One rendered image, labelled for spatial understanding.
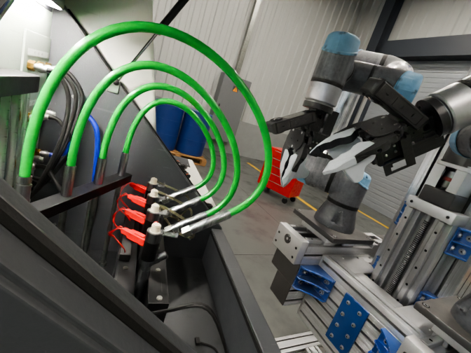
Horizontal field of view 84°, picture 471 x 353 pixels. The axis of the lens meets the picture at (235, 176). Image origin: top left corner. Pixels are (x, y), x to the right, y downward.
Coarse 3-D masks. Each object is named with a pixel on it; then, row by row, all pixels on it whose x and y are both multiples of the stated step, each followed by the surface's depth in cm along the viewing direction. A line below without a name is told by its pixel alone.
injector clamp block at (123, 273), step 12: (120, 240) 65; (132, 252) 58; (120, 264) 53; (132, 264) 54; (156, 264) 57; (120, 276) 50; (132, 276) 51; (156, 276) 53; (132, 288) 48; (156, 288) 50; (144, 300) 50; (156, 300) 47; (168, 300) 48
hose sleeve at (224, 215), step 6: (228, 210) 50; (210, 216) 50; (216, 216) 49; (222, 216) 49; (228, 216) 50; (198, 222) 49; (204, 222) 49; (210, 222) 49; (216, 222) 49; (192, 228) 48; (198, 228) 49; (204, 228) 49
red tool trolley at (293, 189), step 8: (272, 152) 475; (280, 152) 465; (272, 168) 476; (272, 176) 476; (272, 184) 476; (280, 184) 466; (288, 184) 457; (296, 184) 463; (280, 192) 467; (288, 192) 457; (296, 192) 477
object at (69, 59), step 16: (96, 32) 35; (112, 32) 35; (128, 32) 36; (144, 32) 37; (160, 32) 37; (176, 32) 37; (80, 48) 35; (208, 48) 39; (64, 64) 35; (224, 64) 40; (48, 80) 35; (240, 80) 42; (48, 96) 35; (32, 112) 36; (256, 112) 45; (32, 128) 36; (32, 144) 37; (32, 160) 38; (272, 160) 49; (256, 192) 50; (240, 208) 50
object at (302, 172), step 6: (294, 156) 62; (288, 168) 64; (300, 168) 64; (306, 168) 64; (288, 174) 63; (294, 174) 63; (300, 174) 65; (306, 174) 65; (282, 180) 65; (288, 180) 64
